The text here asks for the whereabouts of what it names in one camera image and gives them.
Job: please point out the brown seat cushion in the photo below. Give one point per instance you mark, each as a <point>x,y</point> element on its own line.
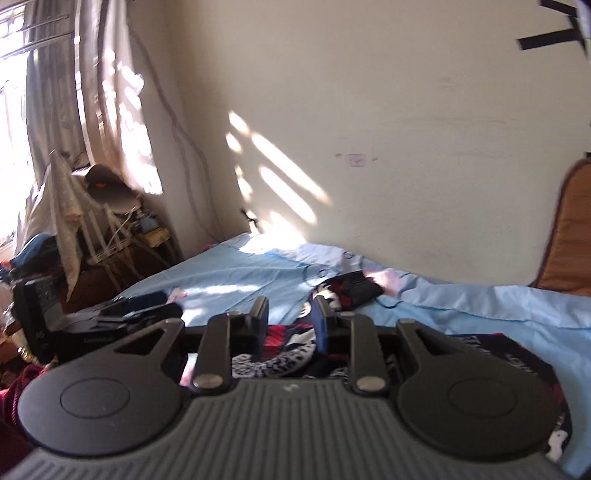
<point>565,267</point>

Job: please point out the grey beige window curtain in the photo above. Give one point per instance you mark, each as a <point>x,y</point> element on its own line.
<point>82,92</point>

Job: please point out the black tape on wall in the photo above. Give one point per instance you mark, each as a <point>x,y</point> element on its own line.
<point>252,220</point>

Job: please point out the black red white patterned sweater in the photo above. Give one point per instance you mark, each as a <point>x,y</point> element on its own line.
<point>480,397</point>

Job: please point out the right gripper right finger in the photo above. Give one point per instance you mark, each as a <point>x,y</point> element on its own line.
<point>355,336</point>

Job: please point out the light blue cartoon bed sheet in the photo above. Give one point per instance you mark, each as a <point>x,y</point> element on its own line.
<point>554,326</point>

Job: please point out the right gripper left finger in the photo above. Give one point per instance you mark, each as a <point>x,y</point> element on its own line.
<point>224,337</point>

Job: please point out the small pink wall sticker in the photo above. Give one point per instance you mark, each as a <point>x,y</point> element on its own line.
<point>357,160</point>

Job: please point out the brown hat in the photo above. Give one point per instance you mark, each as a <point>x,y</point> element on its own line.
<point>107,188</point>

